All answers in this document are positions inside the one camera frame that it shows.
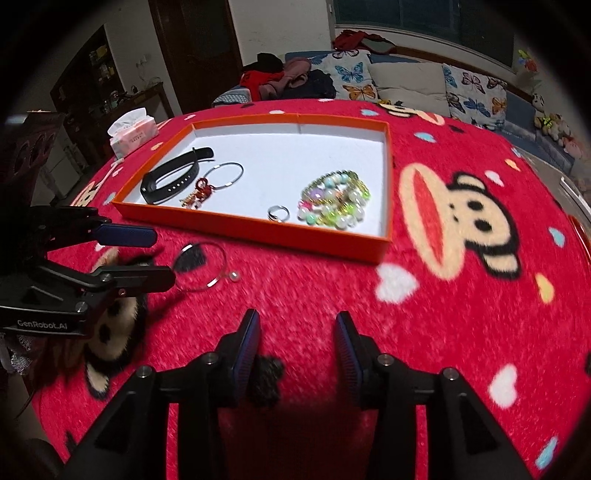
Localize black smart wristband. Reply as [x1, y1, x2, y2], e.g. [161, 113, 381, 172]
[139, 147, 214, 205]

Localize silver bangle with pearl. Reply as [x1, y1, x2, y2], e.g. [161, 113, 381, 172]
[172, 241, 240, 293]

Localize gold chain charm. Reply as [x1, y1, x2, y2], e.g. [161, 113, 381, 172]
[180, 193, 201, 209]

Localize silver hoop with red charm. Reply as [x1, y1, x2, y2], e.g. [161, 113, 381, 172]
[193, 162, 245, 209]

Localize colourful bead bracelets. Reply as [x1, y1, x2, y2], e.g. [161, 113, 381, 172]
[296, 169, 372, 231]

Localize pink tissue pack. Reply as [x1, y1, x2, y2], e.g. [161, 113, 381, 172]
[107, 107, 158, 159]

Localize dark wooden side table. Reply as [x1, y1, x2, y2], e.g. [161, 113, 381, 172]
[118, 82, 174, 119]

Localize dark wooden door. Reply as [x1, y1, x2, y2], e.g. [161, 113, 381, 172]
[148, 0, 242, 113]

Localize orange white shallow tray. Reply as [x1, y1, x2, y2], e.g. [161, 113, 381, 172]
[113, 113, 393, 264]

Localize pile of clothes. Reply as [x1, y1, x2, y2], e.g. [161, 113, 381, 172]
[239, 52, 337, 101]

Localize left butterfly pillow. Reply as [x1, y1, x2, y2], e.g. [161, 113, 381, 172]
[318, 50, 379, 103]

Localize butterfly pillow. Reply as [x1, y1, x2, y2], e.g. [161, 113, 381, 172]
[442, 64, 508, 131]
[318, 50, 379, 103]

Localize red cloth on sill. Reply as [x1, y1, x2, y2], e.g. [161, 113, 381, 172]
[332, 30, 397, 54]

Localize plush toys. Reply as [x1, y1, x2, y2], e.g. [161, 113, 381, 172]
[532, 93, 584, 160]

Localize blue sofa bed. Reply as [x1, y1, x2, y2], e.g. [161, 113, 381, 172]
[212, 50, 577, 173]

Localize right butterfly pillow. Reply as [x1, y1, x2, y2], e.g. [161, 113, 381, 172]
[442, 64, 508, 131]

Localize beige pillow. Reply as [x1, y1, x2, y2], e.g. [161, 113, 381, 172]
[369, 62, 451, 117]

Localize colourful pinwheel flower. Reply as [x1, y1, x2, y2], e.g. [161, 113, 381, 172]
[515, 49, 538, 82]

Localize dark window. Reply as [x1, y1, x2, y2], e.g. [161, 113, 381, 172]
[334, 0, 514, 66]

